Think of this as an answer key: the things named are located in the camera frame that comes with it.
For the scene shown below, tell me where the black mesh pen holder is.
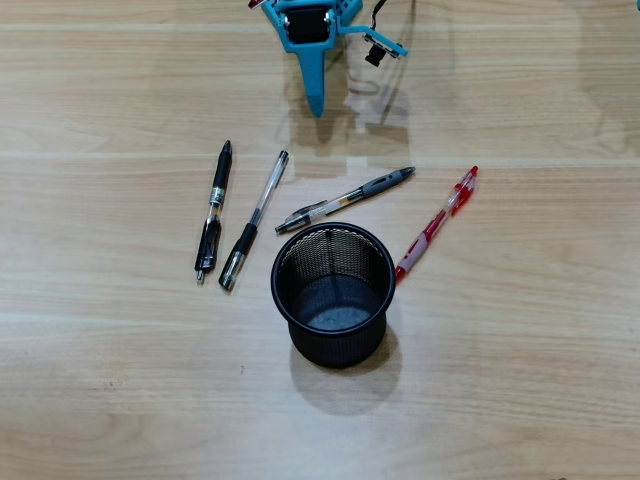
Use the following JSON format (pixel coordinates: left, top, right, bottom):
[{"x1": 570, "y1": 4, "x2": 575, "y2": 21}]
[{"x1": 270, "y1": 221, "x2": 398, "y2": 371}]

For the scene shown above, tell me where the black pen with silver ring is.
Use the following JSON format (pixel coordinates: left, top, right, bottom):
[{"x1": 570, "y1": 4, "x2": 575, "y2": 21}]
[{"x1": 193, "y1": 139, "x2": 234, "y2": 286}]

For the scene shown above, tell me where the red clear retractable pen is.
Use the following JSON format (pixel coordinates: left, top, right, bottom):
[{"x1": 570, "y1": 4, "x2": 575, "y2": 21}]
[{"x1": 393, "y1": 165, "x2": 480, "y2": 284}]

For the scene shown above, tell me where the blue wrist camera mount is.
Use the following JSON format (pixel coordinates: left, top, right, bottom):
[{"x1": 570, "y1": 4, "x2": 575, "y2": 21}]
[{"x1": 337, "y1": 22, "x2": 410, "y2": 70}]

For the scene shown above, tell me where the clear stick pen black grip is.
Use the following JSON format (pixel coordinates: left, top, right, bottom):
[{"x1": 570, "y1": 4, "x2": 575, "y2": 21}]
[{"x1": 217, "y1": 149, "x2": 291, "y2": 292}]

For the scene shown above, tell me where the clear pen with grey grip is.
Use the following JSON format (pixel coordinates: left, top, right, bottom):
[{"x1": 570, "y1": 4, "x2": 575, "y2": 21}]
[{"x1": 273, "y1": 165, "x2": 417, "y2": 235}]

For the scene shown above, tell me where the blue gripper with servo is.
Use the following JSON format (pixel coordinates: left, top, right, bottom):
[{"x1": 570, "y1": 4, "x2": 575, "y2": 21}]
[{"x1": 272, "y1": 0, "x2": 346, "y2": 120}]

